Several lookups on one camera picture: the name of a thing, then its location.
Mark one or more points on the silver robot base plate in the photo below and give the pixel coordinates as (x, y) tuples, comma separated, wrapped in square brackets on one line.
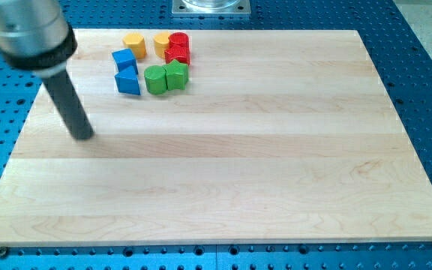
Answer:
[(210, 7)]

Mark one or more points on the blue cube block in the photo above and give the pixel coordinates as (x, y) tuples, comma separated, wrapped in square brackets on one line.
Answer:
[(125, 58)]

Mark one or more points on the red star block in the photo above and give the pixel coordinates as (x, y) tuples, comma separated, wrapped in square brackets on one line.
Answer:
[(178, 53)]

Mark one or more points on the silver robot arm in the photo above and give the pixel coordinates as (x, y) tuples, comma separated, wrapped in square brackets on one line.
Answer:
[(36, 37)]

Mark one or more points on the yellow cylinder block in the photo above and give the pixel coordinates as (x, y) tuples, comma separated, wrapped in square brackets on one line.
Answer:
[(161, 43)]

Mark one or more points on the red cylinder block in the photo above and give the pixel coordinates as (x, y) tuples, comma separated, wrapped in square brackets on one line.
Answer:
[(178, 39)]

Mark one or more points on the yellow hexagonal block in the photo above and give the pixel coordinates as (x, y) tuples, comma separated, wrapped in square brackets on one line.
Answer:
[(136, 43)]

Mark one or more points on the green star block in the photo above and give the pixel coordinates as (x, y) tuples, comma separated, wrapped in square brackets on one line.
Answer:
[(177, 75)]

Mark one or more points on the left board clamp screw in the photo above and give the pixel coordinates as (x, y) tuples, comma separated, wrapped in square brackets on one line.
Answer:
[(4, 251)]

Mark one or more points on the green cylinder block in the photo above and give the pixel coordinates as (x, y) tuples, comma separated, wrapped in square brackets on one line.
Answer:
[(155, 79)]

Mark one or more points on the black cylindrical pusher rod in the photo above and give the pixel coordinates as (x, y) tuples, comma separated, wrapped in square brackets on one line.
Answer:
[(66, 101)]

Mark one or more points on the blue triangular prism block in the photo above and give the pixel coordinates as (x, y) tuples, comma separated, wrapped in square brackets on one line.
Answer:
[(127, 81)]

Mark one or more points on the wooden board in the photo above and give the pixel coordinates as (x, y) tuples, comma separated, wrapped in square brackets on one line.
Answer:
[(278, 137)]

